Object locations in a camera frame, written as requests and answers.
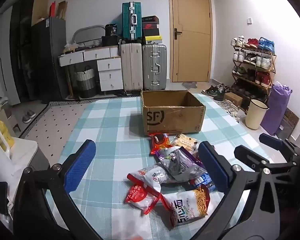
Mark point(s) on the brown paper bag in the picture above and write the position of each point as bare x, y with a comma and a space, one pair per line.
62, 10

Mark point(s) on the purple gift bag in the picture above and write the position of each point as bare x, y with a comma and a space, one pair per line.
275, 112

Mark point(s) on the dark brown shoe box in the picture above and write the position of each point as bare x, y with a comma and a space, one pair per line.
151, 32

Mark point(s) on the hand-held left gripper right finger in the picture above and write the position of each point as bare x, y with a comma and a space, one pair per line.
212, 167

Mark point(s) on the beige dotted rug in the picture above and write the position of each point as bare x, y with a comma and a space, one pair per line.
52, 125

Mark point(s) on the red cookie packet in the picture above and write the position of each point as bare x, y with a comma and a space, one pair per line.
160, 141

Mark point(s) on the black wardrobe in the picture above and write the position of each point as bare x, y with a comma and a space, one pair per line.
21, 50

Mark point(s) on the beige suitcase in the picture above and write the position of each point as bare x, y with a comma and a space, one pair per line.
131, 67

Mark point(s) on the red black shoe box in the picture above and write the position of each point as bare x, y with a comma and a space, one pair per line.
150, 25

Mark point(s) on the grey purple snack bag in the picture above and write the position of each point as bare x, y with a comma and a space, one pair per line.
180, 165

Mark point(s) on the white desk with drawers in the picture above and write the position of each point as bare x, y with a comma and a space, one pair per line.
110, 70

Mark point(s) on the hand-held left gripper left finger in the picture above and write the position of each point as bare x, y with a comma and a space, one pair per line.
80, 165

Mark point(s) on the wooden shoe rack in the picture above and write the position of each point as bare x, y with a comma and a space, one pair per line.
250, 82

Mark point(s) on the green black sneaker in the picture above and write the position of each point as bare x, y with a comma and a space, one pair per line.
209, 91

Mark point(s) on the white laced sneakers pair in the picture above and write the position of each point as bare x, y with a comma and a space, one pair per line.
230, 110

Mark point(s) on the pale plastic bag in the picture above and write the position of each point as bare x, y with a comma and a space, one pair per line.
69, 48

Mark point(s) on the rows of shoes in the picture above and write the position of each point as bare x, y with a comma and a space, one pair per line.
261, 61

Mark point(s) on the white red noodle snack bag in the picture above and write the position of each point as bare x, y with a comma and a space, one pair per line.
187, 207

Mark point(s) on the teal suitcase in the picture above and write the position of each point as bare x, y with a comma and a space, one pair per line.
128, 22

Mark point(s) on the cream bread packet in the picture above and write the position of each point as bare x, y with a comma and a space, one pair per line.
185, 142

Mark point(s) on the red and white packet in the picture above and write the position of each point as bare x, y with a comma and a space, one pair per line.
138, 197

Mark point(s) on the teal checked tablecloth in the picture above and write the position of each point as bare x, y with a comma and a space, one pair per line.
110, 135

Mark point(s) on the yellow bag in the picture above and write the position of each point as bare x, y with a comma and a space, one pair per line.
6, 132

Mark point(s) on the black printed packet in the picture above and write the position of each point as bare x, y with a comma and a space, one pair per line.
111, 30

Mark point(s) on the grey slippers pair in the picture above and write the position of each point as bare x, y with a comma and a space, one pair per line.
28, 117

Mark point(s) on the white side table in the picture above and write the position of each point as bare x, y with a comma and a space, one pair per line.
22, 152

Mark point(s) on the small brown cardboard box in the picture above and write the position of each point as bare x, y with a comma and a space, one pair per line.
233, 99

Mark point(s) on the red paper bag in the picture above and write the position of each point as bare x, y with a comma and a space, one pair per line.
53, 10

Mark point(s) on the dark sneaker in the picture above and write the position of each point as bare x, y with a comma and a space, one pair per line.
220, 96

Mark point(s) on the grey curved chair back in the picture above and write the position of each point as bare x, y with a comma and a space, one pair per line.
86, 33

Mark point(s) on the silver suitcase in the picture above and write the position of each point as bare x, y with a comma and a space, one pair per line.
153, 65

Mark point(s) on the cream bucket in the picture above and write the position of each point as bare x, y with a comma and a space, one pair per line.
255, 116

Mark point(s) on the white snack bag red print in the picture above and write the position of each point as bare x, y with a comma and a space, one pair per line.
150, 177

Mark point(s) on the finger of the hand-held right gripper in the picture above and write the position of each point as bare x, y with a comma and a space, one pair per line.
270, 139
250, 156

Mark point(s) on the brown patterned mat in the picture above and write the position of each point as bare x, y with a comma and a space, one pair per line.
291, 118

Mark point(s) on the woven laundry basket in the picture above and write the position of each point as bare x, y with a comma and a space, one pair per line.
86, 82

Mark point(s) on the yellow black shoe box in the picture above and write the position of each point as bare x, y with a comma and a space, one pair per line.
153, 40

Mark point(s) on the dark grey refrigerator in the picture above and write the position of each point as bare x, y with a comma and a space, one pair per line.
48, 60

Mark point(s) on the wooden door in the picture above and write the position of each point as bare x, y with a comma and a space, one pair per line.
190, 42

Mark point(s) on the blue snack packet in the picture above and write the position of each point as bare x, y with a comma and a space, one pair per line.
202, 180

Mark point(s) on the beige board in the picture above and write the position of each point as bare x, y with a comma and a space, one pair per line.
40, 5

